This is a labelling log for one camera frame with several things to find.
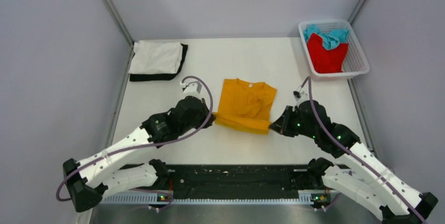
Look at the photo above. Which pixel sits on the red t shirt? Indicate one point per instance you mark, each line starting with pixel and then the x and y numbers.
pixel 326 61

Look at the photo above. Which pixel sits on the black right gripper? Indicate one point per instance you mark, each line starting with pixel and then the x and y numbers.
pixel 282 124

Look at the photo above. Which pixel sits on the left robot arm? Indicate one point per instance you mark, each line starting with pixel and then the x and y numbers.
pixel 90 180

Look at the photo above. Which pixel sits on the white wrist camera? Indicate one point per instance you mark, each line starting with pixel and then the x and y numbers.
pixel 191 89
pixel 300 95

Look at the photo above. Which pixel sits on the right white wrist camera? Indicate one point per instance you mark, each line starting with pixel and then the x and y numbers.
pixel 300 95

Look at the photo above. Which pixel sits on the teal t shirt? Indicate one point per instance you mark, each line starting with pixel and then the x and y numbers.
pixel 330 40

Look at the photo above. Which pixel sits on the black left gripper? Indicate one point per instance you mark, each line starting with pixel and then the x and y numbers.
pixel 205 111

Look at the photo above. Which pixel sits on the yellow t shirt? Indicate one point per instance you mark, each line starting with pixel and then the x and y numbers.
pixel 245 106

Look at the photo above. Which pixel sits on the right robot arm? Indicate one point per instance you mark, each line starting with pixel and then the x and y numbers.
pixel 377 189

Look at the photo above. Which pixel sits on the white plastic basket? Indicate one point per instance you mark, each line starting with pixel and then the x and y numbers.
pixel 355 62

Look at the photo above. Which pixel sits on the folded white t shirt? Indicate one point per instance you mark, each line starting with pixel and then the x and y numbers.
pixel 156 57

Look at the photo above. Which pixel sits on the white slotted cable duct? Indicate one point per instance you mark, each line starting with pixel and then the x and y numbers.
pixel 139 198

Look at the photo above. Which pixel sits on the folded black t shirt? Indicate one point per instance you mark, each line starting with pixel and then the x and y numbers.
pixel 158 77

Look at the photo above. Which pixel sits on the left aluminium frame post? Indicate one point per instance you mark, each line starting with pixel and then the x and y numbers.
pixel 114 13

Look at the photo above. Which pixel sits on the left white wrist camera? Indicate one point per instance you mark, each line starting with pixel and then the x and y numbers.
pixel 191 89

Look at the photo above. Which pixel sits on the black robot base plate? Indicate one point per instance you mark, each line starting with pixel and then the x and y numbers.
pixel 243 182

